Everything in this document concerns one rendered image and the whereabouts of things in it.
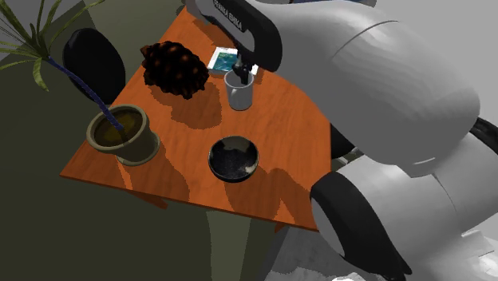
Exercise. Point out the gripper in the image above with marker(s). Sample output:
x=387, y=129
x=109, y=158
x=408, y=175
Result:
x=242, y=70

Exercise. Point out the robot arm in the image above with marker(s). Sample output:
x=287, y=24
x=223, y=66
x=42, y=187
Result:
x=389, y=89

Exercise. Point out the white-edged book with teal cover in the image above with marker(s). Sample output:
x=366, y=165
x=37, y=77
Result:
x=223, y=61

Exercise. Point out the white cup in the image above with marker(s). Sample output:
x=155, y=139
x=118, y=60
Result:
x=239, y=97

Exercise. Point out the orange wooden table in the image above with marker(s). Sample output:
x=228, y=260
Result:
x=288, y=116

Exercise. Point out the dark brown pine cone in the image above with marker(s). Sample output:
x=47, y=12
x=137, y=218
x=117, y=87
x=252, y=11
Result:
x=175, y=70

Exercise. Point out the black bowl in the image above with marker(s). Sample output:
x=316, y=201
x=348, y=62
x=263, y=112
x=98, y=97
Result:
x=233, y=159

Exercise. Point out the potted palm in olive pot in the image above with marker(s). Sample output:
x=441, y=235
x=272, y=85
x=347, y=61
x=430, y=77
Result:
x=134, y=144

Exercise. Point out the black chair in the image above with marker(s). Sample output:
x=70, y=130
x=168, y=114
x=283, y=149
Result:
x=93, y=58

